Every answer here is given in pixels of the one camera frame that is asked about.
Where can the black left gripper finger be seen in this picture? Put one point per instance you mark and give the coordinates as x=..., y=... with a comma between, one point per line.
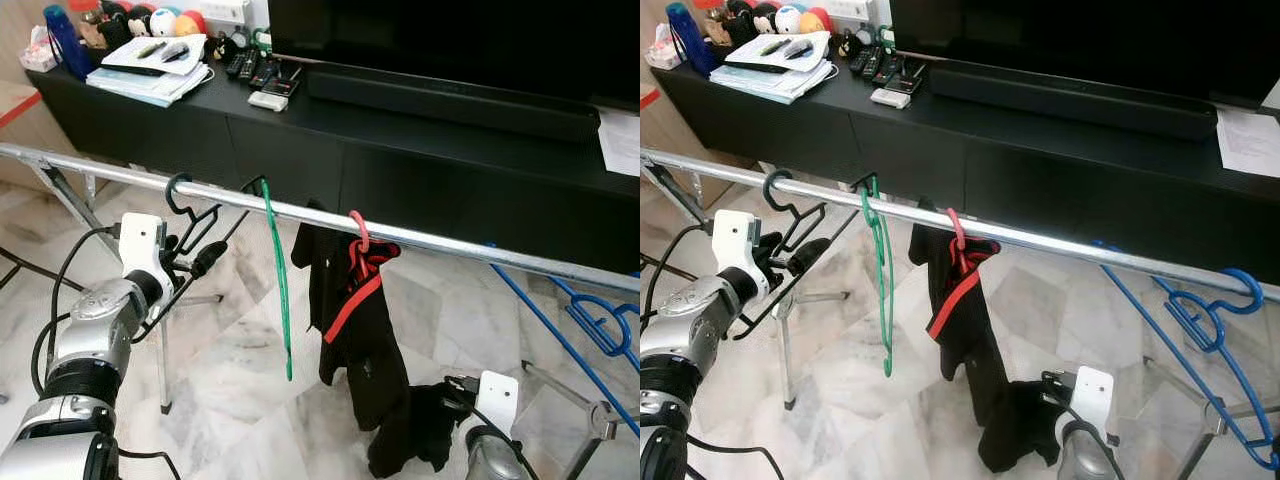
x=210, y=260
x=810, y=258

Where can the black shirt yellow logo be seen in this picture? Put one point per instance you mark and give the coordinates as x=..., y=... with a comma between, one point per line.
x=410, y=445
x=1015, y=445

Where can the blue plastic hanger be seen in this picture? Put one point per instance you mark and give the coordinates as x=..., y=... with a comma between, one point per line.
x=1258, y=292
x=600, y=345

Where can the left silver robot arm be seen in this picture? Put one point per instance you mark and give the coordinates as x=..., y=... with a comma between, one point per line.
x=690, y=330
x=90, y=330

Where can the green plastic hanger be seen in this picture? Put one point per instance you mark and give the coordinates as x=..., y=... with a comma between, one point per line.
x=283, y=310
x=884, y=320

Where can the red plastic hanger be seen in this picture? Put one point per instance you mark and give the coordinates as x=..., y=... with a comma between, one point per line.
x=955, y=305
x=353, y=310

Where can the black polo shirt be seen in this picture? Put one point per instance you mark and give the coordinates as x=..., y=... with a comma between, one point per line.
x=355, y=370
x=965, y=365

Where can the black TV cabinet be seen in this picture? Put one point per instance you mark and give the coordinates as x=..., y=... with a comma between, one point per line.
x=300, y=150
x=930, y=150

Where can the silver metal clothes rack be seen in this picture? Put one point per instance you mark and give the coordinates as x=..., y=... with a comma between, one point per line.
x=450, y=244
x=1050, y=245

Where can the small white device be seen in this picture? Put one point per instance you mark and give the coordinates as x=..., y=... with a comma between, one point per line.
x=268, y=100
x=890, y=98

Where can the stack of white papers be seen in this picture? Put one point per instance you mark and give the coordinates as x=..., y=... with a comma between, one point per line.
x=150, y=82
x=770, y=80

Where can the white paper sheet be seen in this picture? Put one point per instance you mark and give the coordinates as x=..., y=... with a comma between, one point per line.
x=1250, y=140
x=620, y=140

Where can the black computer mouse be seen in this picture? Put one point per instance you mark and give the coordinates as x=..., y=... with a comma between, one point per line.
x=175, y=52
x=798, y=50

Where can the yellow black pen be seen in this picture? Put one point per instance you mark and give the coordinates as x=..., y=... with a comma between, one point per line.
x=772, y=47
x=150, y=49

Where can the orange ball toy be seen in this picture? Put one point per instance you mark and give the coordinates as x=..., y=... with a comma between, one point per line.
x=191, y=24
x=816, y=21

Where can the white blue ball toy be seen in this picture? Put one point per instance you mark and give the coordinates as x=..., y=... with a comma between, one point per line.
x=789, y=20
x=164, y=23

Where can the pink white tissue box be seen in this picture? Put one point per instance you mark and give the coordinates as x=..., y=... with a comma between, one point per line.
x=663, y=50
x=38, y=55

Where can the black plush toy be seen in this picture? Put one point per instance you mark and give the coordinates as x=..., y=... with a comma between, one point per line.
x=750, y=18
x=125, y=20

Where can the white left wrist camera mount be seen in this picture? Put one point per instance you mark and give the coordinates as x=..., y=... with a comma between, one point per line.
x=738, y=248
x=140, y=250

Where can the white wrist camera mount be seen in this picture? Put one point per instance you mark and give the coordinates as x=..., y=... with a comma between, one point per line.
x=1093, y=398
x=738, y=248
x=140, y=250
x=498, y=400

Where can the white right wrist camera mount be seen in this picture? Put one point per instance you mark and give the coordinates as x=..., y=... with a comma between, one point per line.
x=498, y=400
x=1093, y=398

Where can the white wall socket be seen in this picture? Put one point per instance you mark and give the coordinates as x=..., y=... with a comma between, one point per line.
x=228, y=10
x=852, y=9

